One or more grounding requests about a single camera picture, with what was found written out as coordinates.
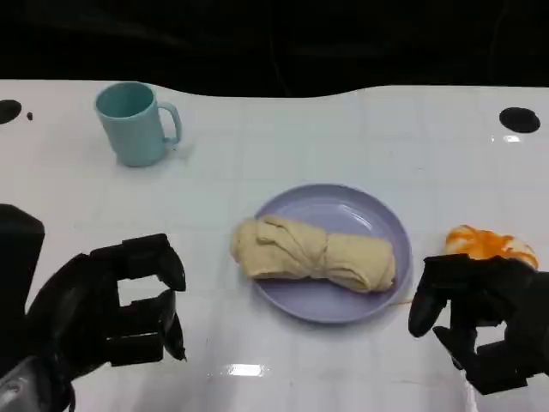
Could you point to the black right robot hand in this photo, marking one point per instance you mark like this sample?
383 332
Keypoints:
514 296

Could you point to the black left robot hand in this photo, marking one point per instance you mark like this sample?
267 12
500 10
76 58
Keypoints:
86 300

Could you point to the beige towel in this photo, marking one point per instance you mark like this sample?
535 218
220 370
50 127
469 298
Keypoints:
317 257

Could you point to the orange and white bread roll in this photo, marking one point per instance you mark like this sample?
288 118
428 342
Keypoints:
489 244

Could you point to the pale green mug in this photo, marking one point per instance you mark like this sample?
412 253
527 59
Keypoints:
133 129

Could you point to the lilac plate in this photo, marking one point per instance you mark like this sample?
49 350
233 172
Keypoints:
343 201

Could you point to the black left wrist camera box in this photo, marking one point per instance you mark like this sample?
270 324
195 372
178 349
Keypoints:
19 266

